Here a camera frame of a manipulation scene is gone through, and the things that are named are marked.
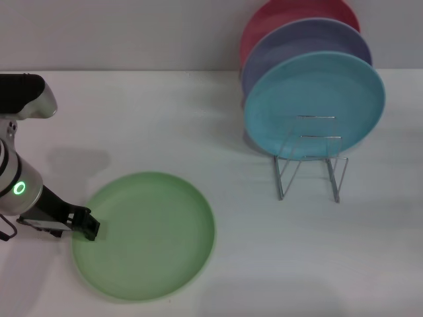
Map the purple round plate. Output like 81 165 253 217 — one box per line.
240 18 373 97

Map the metal wire plate rack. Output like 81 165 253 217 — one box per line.
273 114 350 203

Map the green round plate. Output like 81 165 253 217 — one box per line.
71 170 216 303

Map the light blue round plate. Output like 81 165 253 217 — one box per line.
243 51 387 162

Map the red round plate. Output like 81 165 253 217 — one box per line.
239 0 361 69

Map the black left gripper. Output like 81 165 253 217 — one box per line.
18 184 101 242

